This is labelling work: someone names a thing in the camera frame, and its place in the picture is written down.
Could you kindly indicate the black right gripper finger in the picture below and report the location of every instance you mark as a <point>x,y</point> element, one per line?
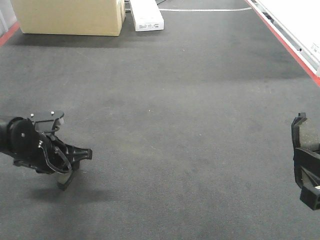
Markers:
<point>306,166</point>

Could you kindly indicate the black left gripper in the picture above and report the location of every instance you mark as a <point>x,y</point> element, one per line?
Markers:
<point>42,151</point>

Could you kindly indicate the dark grey brake pad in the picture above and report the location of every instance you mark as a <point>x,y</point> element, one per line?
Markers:
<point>304,134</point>

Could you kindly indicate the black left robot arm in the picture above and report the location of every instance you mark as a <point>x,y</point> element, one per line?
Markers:
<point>5,137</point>

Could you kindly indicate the cardboard box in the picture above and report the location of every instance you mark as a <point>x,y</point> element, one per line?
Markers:
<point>70,17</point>

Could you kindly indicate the white long box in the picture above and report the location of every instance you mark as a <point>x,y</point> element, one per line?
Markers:
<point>146,16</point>

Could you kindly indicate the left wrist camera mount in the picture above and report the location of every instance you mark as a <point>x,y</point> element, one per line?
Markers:
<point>47,121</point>

